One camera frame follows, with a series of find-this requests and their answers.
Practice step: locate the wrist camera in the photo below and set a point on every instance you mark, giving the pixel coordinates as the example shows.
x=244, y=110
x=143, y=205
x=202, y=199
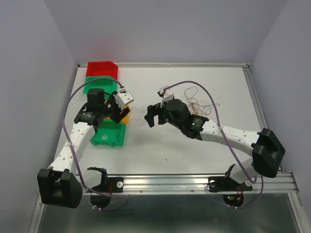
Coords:
x=123, y=99
x=166, y=94

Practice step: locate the aluminium right side rail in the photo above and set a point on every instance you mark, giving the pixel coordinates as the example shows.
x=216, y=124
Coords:
x=262, y=116

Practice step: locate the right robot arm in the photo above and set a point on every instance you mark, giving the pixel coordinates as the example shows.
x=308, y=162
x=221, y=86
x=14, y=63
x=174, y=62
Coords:
x=204, y=129

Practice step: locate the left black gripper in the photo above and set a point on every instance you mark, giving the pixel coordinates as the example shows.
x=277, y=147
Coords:
x=117, y=117

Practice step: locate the yellow plastic bin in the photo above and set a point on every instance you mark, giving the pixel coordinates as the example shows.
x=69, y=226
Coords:
x=118, y=115

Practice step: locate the aluminium front rail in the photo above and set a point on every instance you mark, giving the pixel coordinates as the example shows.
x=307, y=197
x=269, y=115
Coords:
x=196, y=184

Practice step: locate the red plastic bin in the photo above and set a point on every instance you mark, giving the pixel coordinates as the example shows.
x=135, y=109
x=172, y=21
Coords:
x=102, y=68

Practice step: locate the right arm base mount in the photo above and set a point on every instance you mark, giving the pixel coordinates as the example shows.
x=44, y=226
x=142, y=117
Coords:
x=226, y=184

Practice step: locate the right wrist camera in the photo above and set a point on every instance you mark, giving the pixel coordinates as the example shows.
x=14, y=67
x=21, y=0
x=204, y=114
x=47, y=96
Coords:
x=166, y=94

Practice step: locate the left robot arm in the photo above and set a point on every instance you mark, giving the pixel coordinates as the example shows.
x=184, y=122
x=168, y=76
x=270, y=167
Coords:
x=62, y=184

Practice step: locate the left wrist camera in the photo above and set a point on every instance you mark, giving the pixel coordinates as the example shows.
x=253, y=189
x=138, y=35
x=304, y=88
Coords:
x=123, y=99

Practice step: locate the far green plastic bin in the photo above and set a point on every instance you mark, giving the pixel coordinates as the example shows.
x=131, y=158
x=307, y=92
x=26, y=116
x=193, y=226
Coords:
x=108, y=86

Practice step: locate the aluminium back rail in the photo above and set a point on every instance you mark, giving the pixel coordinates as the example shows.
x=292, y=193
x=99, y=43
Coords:
x=238, y=65

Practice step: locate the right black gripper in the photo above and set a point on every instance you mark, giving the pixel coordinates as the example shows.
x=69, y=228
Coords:
x=153, y=110

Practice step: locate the aluminium rail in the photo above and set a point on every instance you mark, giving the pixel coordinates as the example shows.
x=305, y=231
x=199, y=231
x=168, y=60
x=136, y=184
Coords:
x=262, y=116
x=238, y=65
x=196, y=184

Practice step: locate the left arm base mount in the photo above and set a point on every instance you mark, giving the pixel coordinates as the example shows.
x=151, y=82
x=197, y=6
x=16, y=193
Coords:
x=99, y=181

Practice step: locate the near green plastic bin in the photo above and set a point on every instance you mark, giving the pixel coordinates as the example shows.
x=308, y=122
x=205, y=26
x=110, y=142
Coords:
x=109, y=134

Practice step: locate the green plastic bin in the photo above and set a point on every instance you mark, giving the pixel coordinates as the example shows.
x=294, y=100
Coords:
x=108, y=86
x=109, y=134

